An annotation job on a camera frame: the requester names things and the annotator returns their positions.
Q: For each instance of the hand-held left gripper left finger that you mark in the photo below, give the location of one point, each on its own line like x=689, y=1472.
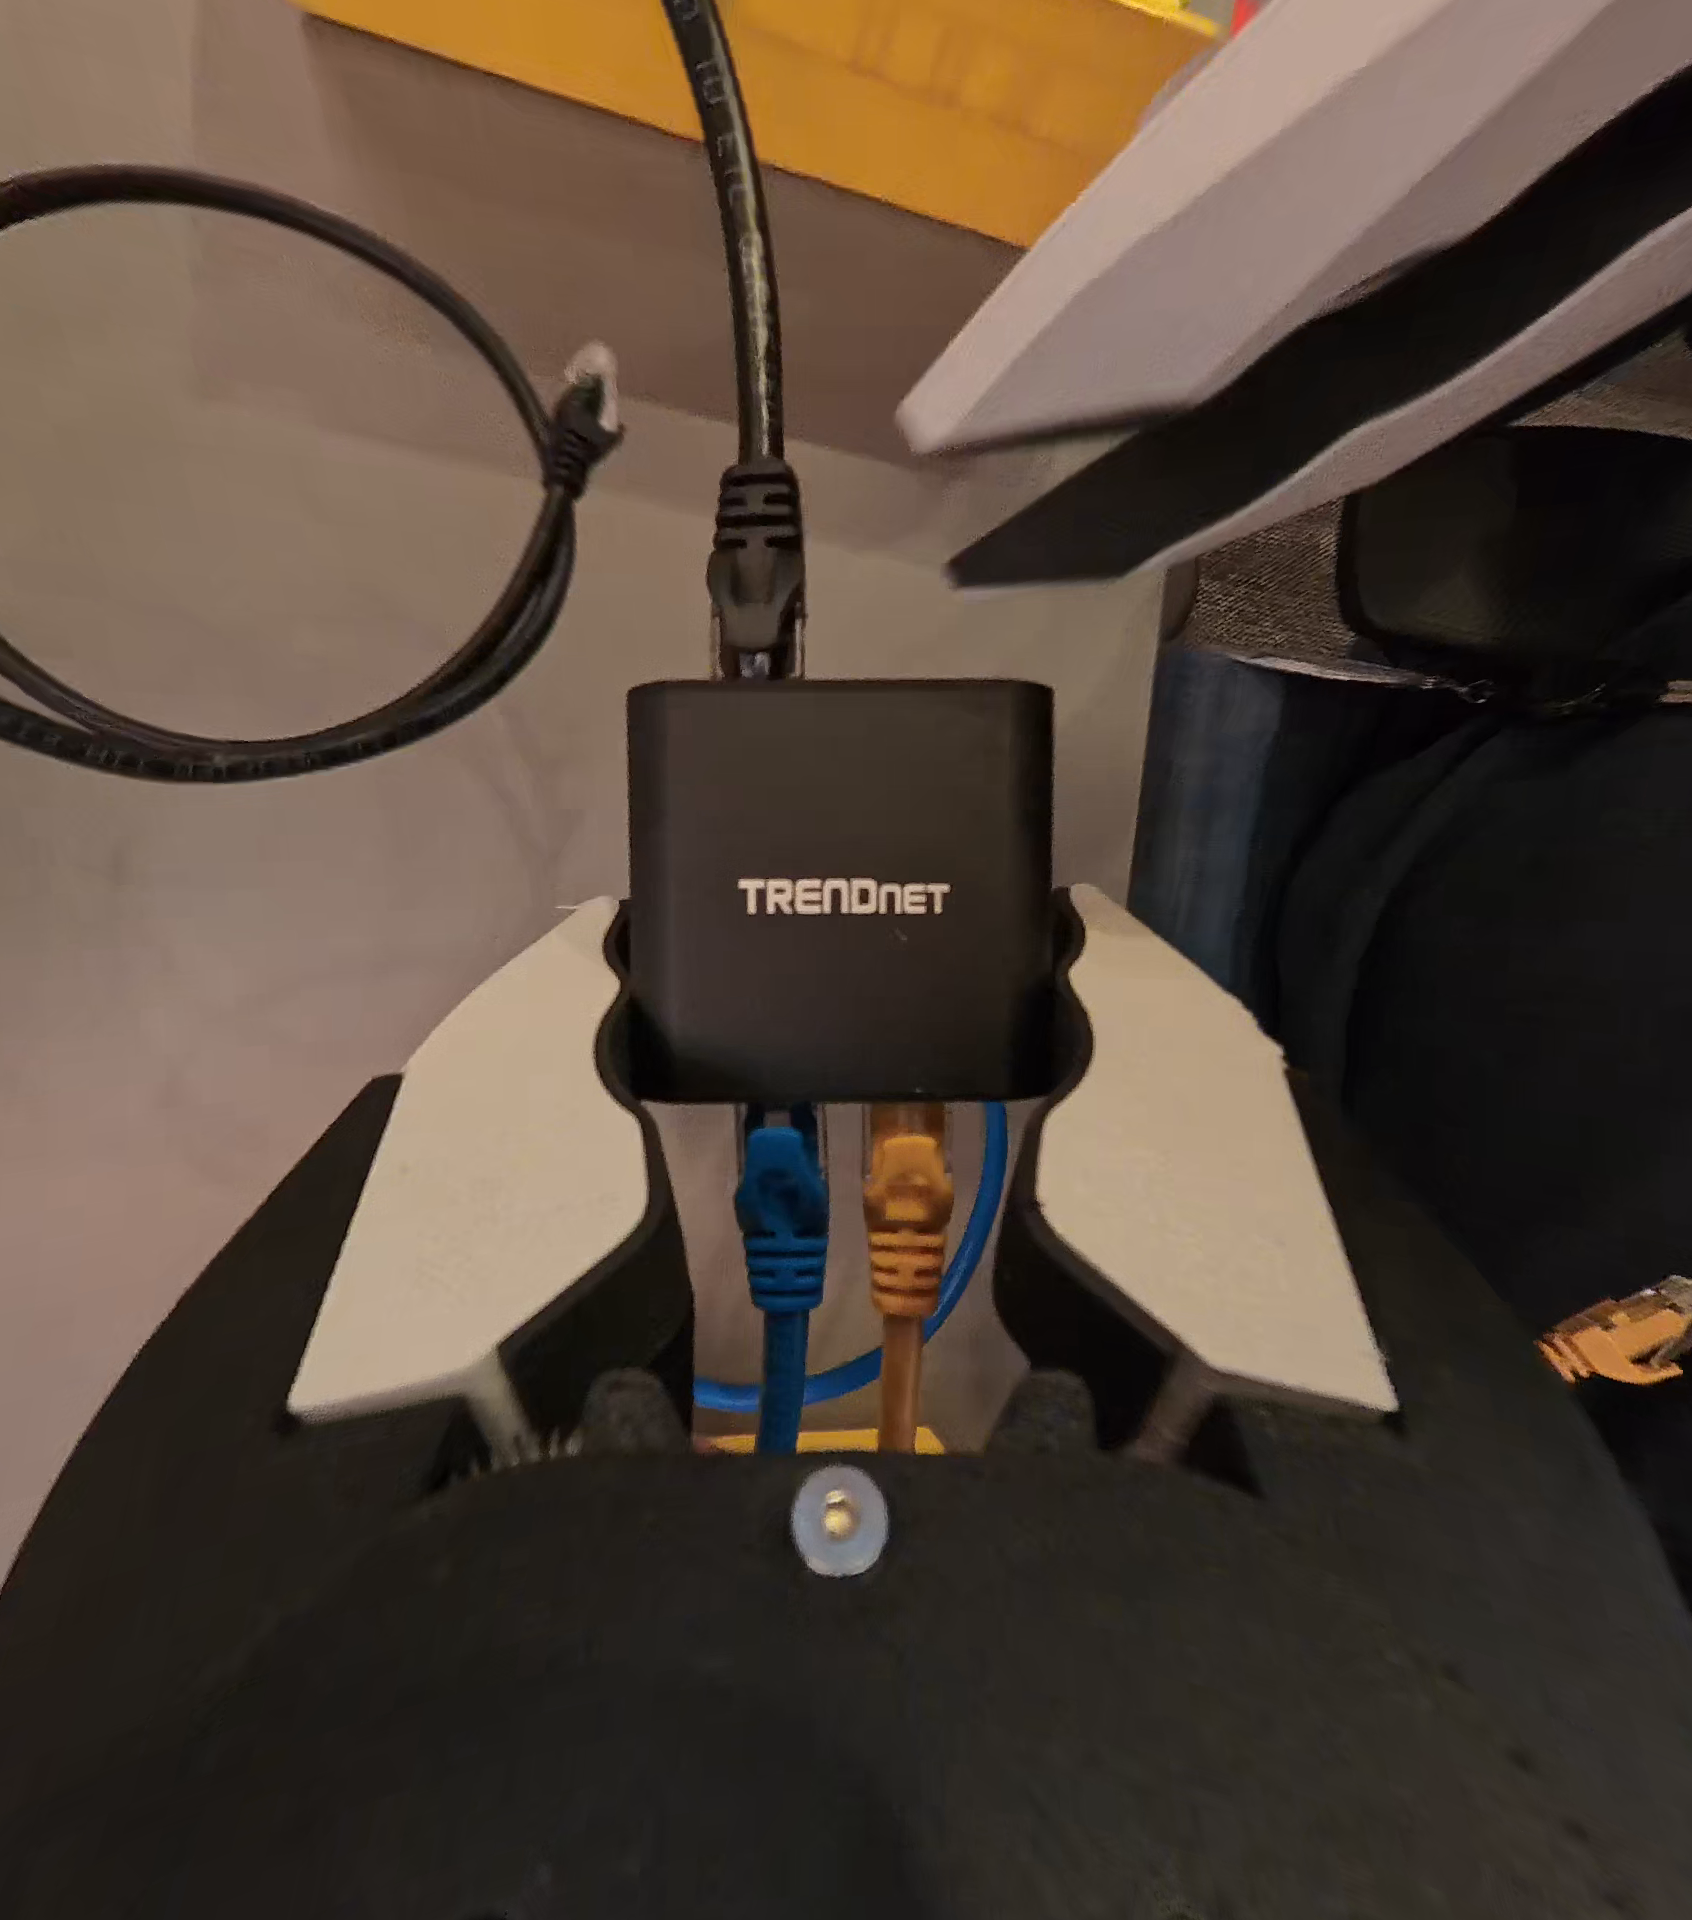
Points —
x=486, y=1201

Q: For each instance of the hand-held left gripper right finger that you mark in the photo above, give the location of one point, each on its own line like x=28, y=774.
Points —
x=1191, y=1201

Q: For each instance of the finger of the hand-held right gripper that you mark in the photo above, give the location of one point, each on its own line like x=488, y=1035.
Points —
x=1236, y=224
x=1461, y=390

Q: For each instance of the yellow board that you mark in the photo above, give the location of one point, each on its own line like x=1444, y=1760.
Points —
x=721, y=1444

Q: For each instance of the yellow plastic bin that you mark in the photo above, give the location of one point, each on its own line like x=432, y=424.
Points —
x=860, y=105

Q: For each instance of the black network switch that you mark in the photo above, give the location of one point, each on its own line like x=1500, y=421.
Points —
x=838, y=811

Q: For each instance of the black office chair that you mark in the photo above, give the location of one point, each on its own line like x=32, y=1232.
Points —
x=1507, y=571

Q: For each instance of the person's leg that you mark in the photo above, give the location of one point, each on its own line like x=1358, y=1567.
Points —
x=1206, y=825

